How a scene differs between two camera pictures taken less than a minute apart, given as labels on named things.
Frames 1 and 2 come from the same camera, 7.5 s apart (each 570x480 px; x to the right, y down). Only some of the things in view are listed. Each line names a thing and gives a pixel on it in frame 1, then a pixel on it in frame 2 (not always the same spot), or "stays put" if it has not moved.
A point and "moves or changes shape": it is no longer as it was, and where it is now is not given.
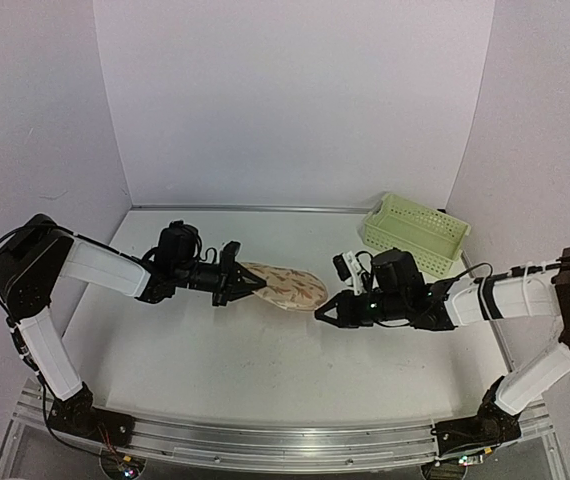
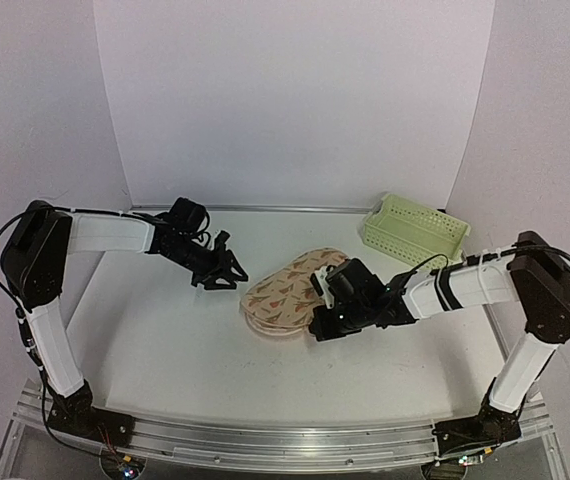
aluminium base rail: [283, 448] stays put
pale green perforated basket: [436, 240] stays put
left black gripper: [246, 281] -> [221, 268]
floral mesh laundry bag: [289, 288] moves or changes shape
